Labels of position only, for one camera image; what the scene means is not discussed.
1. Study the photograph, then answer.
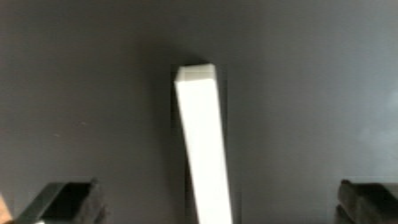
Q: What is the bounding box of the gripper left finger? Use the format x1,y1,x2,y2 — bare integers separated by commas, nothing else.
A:
15,179,109,224

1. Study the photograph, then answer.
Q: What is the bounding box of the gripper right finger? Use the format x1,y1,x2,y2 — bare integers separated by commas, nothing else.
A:
335,180,398,224

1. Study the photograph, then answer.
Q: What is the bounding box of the white table leg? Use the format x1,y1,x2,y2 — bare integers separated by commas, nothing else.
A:
175,63,233,224

